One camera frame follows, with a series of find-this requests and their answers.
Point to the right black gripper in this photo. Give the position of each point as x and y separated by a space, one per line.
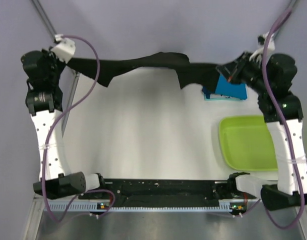
227 70

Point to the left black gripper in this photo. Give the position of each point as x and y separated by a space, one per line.
49 55

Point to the black t shirt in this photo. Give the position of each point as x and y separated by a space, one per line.
204 74

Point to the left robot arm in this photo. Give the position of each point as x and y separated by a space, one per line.
44 102

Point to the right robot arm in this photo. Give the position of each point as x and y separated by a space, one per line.
283 116

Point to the top blue folded shirt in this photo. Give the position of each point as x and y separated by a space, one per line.
238 91

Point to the dark blue folded shirt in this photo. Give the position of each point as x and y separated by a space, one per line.
206 92

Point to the light teal folded shirt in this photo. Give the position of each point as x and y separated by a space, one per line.
216 97

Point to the green plastic basin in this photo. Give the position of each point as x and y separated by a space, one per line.
246 144

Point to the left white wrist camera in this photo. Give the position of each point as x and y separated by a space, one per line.
64 48

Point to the left aluminium frame post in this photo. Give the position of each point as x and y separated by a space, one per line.
44 18

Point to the aluminium frame post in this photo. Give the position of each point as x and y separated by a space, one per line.
291 7
44 18

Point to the right aluminium frame post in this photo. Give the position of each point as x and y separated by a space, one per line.
291 7

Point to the light blue cable duct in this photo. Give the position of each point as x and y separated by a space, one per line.
97 207

